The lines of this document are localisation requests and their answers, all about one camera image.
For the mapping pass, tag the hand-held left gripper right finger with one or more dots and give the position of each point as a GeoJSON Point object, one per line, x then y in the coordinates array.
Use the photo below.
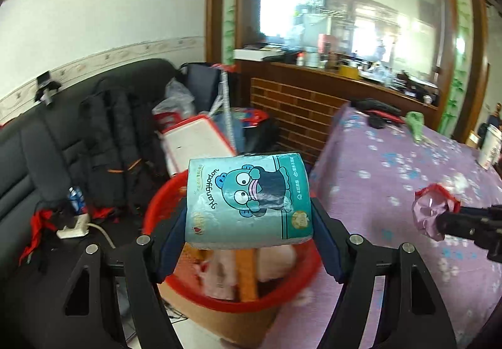
{"type": "Point", "coordinates": [329, 251]}

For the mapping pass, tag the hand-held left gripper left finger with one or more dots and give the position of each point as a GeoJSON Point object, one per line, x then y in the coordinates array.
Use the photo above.
{"type": "Point", "coordinates": [172, 245]}

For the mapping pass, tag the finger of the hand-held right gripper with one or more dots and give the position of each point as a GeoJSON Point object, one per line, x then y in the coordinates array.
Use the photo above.
{"type": "Point", "coordinates": [480, 210]}
{"type": "Point", "coordinates": [462, 227]}

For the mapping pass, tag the pink and red wrapper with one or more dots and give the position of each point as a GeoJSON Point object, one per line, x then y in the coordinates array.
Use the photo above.
{"type": "Point", "coordinates": [429, 211]}

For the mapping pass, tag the red plastic basket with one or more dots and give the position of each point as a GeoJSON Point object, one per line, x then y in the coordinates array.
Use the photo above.
{"type": "Point", "coordinates": [298, 286]}

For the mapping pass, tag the white round bun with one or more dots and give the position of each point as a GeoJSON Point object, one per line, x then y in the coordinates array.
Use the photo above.
{"type": "Point", "coordinates": [274, 260]}

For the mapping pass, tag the orange carton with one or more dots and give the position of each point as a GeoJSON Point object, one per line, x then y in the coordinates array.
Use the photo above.
{"type": "Point", "coordinates": [248, 274]}

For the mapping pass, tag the teal cartoon tissue pack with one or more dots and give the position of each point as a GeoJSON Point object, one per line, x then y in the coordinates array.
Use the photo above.
{"type": "Point", "coordinates": [247, 200]}

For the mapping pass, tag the tall white paper cup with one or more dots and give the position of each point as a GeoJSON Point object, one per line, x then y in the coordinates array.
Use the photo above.
{"type": "Point", "coordinates": [489, 147]}

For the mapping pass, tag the purple floral tablecloth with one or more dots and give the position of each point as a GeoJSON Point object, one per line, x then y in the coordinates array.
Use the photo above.
{"type": "Point", "coordinates": [392, 184]}

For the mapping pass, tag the brown cardboard box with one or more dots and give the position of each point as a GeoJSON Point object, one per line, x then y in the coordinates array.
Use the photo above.
{"type": "Point", "coordinates": [219, 321]}

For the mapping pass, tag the white power strip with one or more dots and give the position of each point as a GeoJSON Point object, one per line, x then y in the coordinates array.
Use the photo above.
{"type": "Point", "coordinates": [74, 227]}

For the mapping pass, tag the blue plastic bottle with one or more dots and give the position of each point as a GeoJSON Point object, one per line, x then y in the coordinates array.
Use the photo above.
{"type": "Point", "coordinates": [77, 200]}

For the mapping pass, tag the white box with red rim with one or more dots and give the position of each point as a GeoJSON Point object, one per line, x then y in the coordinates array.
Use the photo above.
{"type": "Point", "coordinates": [196, 141]}

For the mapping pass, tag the black backpack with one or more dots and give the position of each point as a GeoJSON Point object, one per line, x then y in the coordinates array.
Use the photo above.
{"type": "Point", "coordinates": [113, 137]}

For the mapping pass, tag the black and red pouch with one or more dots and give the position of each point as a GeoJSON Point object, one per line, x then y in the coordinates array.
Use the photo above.
{"type": "Point", "coordinates": [376, 111]}

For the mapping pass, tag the clear plastic bag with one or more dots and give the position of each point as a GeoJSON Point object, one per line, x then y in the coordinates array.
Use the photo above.
{"type": "Point", "coordinates": [176, 98]}

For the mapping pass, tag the wooden counter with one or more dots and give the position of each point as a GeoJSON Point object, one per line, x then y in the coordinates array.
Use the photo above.
{"type": "Point", "coordinates": [298, 105]}

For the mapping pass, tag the white pole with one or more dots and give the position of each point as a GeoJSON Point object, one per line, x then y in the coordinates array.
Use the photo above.
{"type": "Point", "coordinates": [225, 105]}

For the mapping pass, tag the red and blue bag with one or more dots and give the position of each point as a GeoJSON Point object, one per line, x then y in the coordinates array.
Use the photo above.
{"type": "Point", "coordinates": [251, 117]}

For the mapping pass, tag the dark blue bag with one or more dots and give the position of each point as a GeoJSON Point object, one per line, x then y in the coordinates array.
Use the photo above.
{"type": "Point", "coordinates": [202, 86]}

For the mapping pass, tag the black leather sofa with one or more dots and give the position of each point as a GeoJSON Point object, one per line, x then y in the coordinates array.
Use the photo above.
{"type": "Point", "coordinates": [23, 160]}

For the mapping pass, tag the yellow box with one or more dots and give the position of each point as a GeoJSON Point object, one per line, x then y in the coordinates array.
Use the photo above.
{"type": "Point", "coordinates": [348, 71]}

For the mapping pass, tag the white flat book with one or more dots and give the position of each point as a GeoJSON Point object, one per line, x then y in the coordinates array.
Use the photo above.
{"type": "Point", "coordinates": [255, 54]}

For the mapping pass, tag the black wall device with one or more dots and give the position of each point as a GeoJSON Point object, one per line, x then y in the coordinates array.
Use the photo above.
{"type": "Point", "coordinates": [46, 88]}

